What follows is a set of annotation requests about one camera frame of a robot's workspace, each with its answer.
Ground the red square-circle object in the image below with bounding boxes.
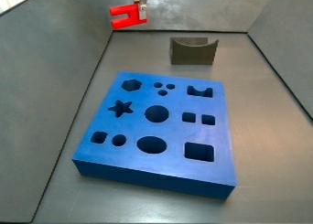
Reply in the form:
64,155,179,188
108,3,148,29

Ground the black curved fixture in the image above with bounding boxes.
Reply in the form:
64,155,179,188
169,37,219,65

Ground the blue foam shape block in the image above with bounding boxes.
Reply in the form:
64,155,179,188
72,71,236,199

